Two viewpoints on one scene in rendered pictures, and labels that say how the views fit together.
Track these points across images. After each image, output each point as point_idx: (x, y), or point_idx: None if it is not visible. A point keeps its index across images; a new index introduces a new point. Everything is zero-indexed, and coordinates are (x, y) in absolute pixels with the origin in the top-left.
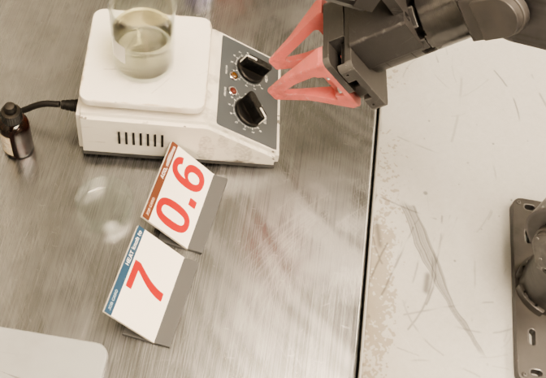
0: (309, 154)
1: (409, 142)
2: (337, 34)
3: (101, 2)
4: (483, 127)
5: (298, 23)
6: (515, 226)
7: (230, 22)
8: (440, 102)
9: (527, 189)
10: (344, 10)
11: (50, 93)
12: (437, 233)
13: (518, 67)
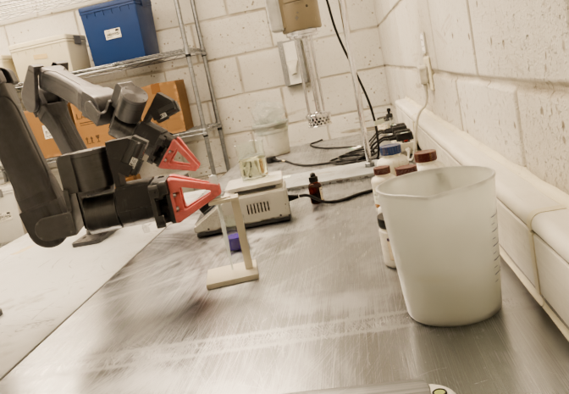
0: (186, 230)
1: (135, 242)
2: (170, 134)
3: (295, 230)
4: (94, 253)
5: (183, 150)
6: (103, 235)
7: (219, 243)
8: (111, 253)
9: (88, 246)
10: (165, 134)
11: (310, 211)
12: (138, 231)
13: (54, 272)
